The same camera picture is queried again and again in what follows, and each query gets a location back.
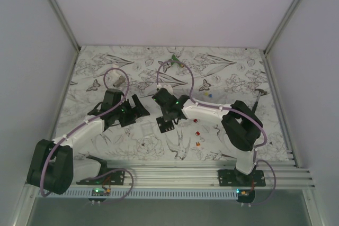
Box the white and grey pipe fitting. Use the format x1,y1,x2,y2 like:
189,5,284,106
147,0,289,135
111,64,126,88

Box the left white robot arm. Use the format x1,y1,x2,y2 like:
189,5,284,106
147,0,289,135
26,89,150,195

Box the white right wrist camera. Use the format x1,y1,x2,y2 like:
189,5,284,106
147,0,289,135
157,84,174,95

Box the right controller board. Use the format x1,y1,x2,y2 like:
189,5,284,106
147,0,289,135
236,189,255,197

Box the left controller board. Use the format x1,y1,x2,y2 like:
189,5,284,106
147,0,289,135
92,188,111,197

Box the white slotted cable duct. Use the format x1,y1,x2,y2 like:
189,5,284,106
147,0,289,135
62,188,239,200

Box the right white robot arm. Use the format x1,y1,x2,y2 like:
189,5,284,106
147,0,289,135
152,87,267,186

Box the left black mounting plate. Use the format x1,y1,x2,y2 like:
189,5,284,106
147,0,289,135
76,169,125,187

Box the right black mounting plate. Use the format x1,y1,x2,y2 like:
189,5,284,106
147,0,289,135
217,169,266,187

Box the floral printed table mat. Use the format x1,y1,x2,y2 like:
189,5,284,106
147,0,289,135
55,46,289,162

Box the small grey hammer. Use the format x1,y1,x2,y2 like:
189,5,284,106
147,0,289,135
252,88,266,113

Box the black fuse box base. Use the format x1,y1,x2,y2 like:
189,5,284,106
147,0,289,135
156,117,174,133

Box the controller board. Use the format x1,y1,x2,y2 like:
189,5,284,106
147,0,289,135
92,188,111,197
236,189,255,197

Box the black mounting plate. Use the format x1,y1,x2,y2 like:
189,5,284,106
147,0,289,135
217,169,266,187
76,169,125,187

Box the clear fuse box cover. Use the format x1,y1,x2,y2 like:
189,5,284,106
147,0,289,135
140,123,154,137

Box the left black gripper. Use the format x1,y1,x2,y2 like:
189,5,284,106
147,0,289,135
113,95,149,127

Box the aluminium frame rail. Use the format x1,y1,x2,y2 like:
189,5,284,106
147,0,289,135
108,160,315,189

